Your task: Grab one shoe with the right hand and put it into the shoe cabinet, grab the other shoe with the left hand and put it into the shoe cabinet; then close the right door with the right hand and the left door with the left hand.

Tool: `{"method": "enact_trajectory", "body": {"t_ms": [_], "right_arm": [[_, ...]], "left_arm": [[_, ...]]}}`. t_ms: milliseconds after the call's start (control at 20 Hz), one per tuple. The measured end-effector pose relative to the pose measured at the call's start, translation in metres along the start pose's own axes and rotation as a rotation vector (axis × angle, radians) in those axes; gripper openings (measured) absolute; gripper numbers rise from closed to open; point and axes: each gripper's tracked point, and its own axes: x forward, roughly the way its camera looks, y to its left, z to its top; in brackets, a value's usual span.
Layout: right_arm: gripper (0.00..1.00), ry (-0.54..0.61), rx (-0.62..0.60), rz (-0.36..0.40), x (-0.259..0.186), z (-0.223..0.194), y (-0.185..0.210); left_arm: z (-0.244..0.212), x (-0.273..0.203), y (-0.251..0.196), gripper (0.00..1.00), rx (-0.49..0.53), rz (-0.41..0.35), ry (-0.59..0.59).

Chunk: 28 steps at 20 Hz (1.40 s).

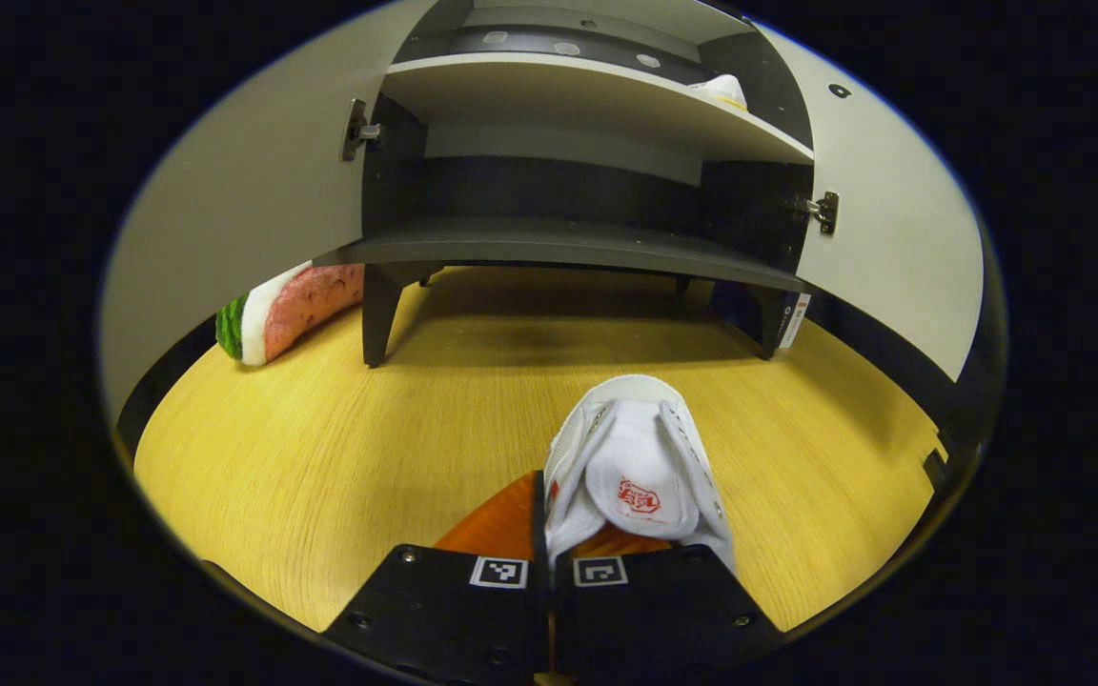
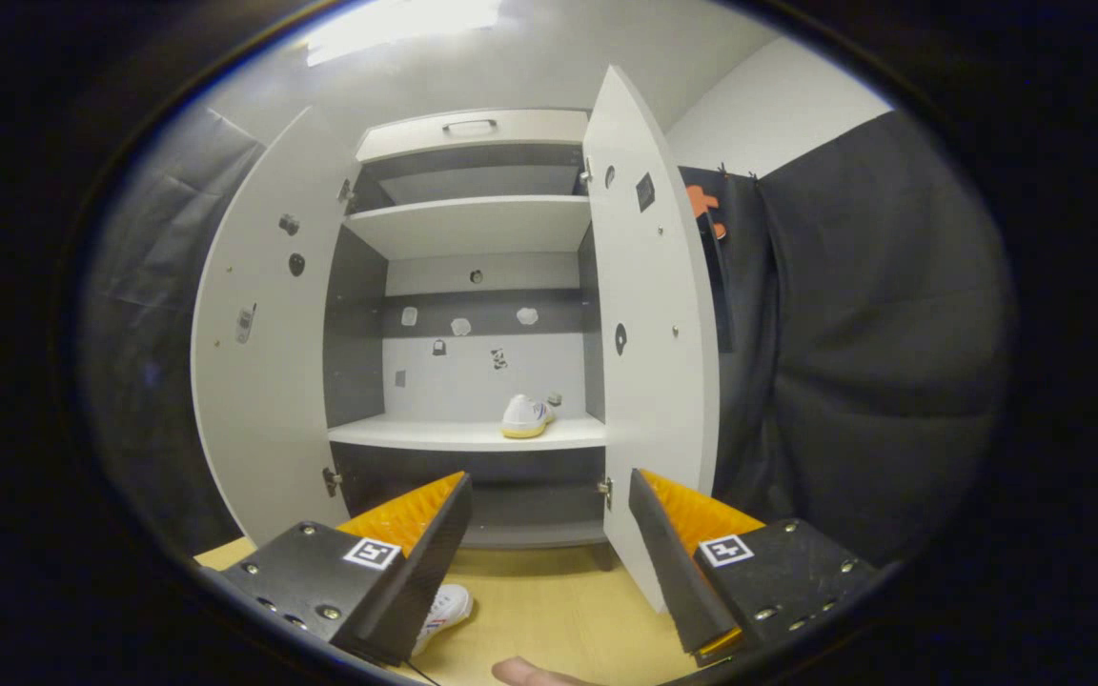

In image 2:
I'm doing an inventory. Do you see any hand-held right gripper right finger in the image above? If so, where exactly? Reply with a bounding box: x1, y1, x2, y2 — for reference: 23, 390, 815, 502
629, 468, 879, 666

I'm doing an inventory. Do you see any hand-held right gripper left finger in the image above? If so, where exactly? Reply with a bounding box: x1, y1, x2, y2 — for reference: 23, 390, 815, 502
220, 471, 474, 666

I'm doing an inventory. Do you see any white canvas shoe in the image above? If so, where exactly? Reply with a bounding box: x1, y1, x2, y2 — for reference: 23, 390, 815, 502
411, 584, 474, 658
500, 393, 556, 440

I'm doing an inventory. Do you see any light grey cabinet door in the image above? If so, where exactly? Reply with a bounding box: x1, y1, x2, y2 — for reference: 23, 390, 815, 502
190, 105, 364, 546
582, 65, 722, 614

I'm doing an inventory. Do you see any grey shoe cabinet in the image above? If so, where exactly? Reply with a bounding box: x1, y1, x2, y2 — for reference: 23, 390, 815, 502
323, 108, 607, 552

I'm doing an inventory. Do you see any white cabinet shelf board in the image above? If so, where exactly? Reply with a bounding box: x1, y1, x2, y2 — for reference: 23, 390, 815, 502
328, 413, 607, 453
344, 195, 593, 261

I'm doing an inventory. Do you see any light grey cabinet drawer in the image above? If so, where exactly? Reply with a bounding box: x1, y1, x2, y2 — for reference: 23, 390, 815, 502
356, 110, 591, 163

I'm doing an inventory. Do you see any black backdrop cloth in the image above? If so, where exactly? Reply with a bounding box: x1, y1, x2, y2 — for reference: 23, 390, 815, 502
82, 105, 1017, 563

